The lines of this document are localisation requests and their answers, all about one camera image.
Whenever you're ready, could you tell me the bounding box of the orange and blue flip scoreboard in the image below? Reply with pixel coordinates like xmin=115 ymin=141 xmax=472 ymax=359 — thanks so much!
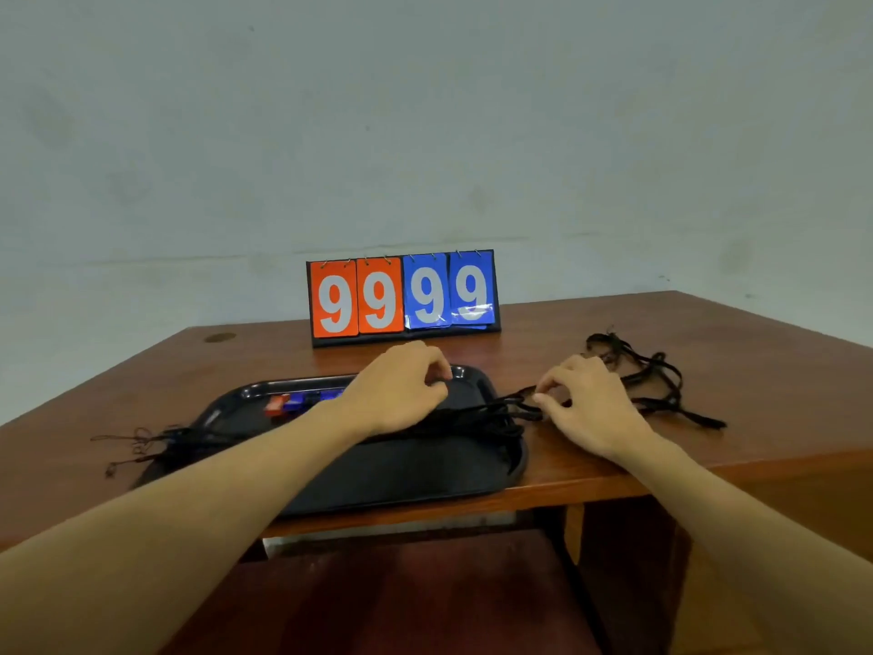
xmin=306 ymin=248 xmax=503 ymax=348

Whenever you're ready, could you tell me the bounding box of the tangle of black lanyards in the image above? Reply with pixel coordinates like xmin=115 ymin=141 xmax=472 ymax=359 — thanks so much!
xmin=585 ymin=331 xmax=728 ymax=430

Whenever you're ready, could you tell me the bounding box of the pull-out wooden desk shelf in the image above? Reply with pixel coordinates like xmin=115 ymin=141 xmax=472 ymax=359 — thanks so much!
xmin=160 ymin=528 xmax=601 ymax=655

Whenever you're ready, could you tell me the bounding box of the brown wooden desk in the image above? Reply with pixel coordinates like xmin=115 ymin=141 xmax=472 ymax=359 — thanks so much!
xmin=0 ymin=290 xmax=873 ymax=655

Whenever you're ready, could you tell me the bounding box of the black plastic tray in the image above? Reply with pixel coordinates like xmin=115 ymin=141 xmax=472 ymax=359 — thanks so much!
xmin=133 ymin=364 xmax=530 ymax=518

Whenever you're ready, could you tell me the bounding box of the person's right forearm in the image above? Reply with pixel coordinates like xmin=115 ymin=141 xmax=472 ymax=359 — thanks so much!
xmin=613 ymin=432 xmax=873 ymax=655

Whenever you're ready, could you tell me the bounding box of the person's left forearm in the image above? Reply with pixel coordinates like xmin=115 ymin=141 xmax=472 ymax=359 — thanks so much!
xmin=0 ymin=401 xmax=369 ymax=655

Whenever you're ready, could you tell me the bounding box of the person's right hand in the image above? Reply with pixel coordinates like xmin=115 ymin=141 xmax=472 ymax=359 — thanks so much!
xmin=531 ymin=354 xmax=659 ymax=465

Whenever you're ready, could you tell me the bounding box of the pile of black laces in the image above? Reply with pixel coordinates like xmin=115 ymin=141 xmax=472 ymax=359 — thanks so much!
xmin=92 ymin=401 xmax=527 ymax=479

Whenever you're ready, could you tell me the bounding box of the person's left hand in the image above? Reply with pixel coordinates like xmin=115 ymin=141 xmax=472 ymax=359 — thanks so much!
xmin=334 ymin=340 xmax=454 ymax=438

